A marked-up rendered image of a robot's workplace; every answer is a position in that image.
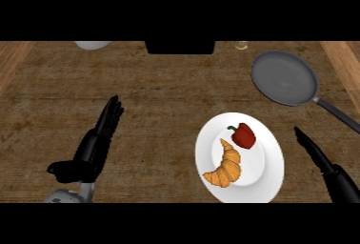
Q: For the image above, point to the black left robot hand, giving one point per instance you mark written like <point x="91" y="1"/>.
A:
<point x="91" y="149"/>

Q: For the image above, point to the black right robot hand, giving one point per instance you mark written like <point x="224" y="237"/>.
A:
<point x="335" y="178"/>

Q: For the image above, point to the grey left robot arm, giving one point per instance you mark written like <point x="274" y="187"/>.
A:
<point x="69" y="194"/>

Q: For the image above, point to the white round plate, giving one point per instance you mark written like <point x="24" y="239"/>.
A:
<point x="239" y="158"/>

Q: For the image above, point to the golden croissant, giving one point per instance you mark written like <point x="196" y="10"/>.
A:
<point x="227" y="167"/>

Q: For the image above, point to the dark grey frying pan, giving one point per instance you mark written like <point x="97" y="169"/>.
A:
<point x="285" y="77"/>

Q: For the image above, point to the red bell pepper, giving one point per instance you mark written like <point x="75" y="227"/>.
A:
<point x="245" y="136"/>

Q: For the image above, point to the white bowl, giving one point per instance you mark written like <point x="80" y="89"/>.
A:
<point x="91" y="44"/>

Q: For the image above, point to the black rectangular appliance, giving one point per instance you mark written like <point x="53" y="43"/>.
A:
<point x="180" y="47"/>

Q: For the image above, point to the clear glass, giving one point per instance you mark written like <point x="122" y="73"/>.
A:
<point x="240" y="45"/>

